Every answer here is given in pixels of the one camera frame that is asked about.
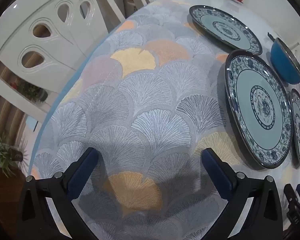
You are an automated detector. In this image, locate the fan patterned placemat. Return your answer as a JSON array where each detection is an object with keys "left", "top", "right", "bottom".
[{"left": 27, "top": 0, "right": 300, "bottom": 240}]

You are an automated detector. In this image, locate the blue steel bowl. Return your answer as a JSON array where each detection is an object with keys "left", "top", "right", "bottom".
[{"left": 270, "top": 37, "right": 300, "bottom": 85}]

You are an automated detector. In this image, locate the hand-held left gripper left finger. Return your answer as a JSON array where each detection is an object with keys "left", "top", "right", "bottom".
[{"left": 16, "top": 147, "right": 100, "bottom": 240}]

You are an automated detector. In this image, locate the potted plant with red flowers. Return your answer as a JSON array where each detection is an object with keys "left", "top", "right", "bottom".
[{"left": 10, "top": 79, "right": 48, "bottom": 103}]

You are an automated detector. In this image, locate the green plant in dark pot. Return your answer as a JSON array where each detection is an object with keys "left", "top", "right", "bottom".
[{"left": 0, "top": 130, "right": 28, "bottom": 178}]

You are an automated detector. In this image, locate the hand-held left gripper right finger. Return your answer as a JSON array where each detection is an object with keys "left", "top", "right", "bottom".
[{"left": 201, "top": 147, "right": 282, "bottom": 240}]

